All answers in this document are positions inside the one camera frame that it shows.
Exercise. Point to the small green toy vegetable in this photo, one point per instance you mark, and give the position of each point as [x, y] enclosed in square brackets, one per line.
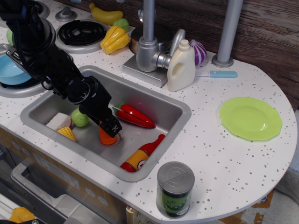
[122, 23]

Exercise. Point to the black coil burner front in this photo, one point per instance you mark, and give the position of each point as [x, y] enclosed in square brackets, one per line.
[26, 89]

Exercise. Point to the silver stove knob left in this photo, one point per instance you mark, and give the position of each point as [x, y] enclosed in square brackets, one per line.
[5, 49]

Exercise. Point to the blue toy bowl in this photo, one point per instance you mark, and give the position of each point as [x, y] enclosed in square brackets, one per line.
[10, 73]

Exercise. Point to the purple toy onion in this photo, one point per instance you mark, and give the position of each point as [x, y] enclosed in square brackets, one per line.
[199, 52]

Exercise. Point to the blue handled toy knife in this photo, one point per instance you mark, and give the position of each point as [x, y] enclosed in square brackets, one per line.
[217, 74]

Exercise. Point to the red toy ketchup bottle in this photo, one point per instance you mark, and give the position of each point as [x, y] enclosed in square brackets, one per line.
[141, 155]

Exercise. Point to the silver toy pot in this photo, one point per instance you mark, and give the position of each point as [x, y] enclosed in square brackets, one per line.
[162, 33]

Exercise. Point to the green toy apple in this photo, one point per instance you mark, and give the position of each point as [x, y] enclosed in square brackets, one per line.
[79, 119]

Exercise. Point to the grey metal sink basin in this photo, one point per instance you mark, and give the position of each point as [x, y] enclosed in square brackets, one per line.
[169, 116]

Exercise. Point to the black coil burner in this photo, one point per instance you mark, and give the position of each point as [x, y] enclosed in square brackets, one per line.
[81, 36]
[42, 10]
[26, 89]

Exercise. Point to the green toy cabbage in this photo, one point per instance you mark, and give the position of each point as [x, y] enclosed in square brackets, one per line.
[9, 35]

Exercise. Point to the white toy mushroom piece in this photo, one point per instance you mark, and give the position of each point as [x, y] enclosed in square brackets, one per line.
[60, 120]

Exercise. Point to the orange toy carrot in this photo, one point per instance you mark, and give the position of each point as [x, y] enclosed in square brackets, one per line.
[105, 139]

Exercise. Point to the light green plastic plate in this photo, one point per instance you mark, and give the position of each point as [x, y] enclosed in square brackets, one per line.
[250, 118]

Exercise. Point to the silver stove knob top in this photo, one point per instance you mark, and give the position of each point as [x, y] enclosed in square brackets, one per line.
[66, 15]

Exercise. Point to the black coil burner middle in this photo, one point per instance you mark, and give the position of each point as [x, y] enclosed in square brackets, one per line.
[81, 36]

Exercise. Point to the yellow object with black cable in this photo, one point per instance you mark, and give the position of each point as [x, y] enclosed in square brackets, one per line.
[19, 215]

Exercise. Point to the black coil burner rear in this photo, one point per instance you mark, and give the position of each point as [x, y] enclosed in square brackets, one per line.
[42, 10]

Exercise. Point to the yellow toy banana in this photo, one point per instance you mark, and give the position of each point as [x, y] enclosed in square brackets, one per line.
[106, 17]

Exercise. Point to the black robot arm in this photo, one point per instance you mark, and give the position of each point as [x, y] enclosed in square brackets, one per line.
[34, 50]

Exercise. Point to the grey green toy can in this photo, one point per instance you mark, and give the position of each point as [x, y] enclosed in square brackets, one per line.
[175, 181]

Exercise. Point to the silver stove knob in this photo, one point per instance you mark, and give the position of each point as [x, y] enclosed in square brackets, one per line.
[66, 15]
[5, 49]

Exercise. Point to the cream toy detergent bottle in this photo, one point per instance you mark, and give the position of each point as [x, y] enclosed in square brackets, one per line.
[182, 68]

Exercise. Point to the yellow toy corn cob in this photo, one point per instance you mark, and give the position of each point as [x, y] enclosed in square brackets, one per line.
[67, 132]

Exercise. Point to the yellow toy bell pepper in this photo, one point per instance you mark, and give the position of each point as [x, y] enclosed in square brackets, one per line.
[116, 38]

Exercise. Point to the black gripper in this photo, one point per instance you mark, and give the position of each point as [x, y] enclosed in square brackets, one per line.
[93, 100]

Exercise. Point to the grey support post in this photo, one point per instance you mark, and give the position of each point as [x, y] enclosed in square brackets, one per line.
[223, 58]

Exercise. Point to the silver toy faucet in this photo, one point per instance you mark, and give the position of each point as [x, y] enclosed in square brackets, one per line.
[149, 64]

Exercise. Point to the grey oven door handle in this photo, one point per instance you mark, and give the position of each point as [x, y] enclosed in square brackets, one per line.
[65, 206]

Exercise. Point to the red toy chili pepper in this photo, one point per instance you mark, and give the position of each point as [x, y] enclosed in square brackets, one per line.
[133, 116]

